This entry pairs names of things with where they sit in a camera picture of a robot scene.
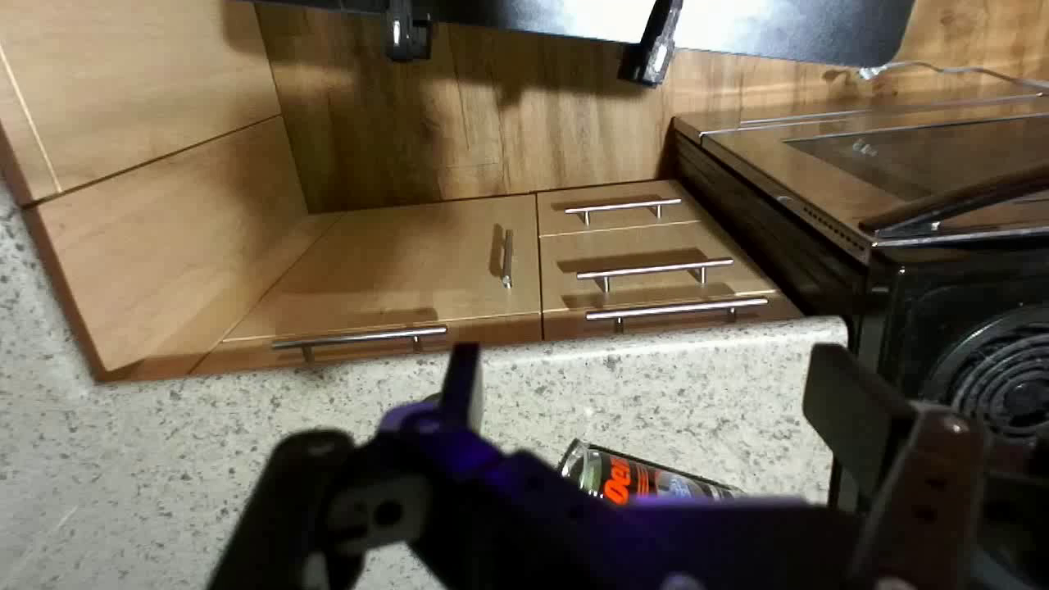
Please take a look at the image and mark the wooden lower cabinet drawers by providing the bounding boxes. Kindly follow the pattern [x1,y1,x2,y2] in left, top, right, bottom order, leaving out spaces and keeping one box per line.
[200,180,796,374]

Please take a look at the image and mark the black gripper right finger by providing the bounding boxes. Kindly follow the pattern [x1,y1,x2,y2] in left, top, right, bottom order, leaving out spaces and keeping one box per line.
[802,344,991,540]

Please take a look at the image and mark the black kitchen stove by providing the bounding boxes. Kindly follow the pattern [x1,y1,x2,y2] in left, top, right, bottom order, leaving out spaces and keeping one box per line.
[663,85,1049,517]

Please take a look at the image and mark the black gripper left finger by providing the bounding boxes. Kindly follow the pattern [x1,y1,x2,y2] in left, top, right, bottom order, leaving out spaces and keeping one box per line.
[381,344,482,435]

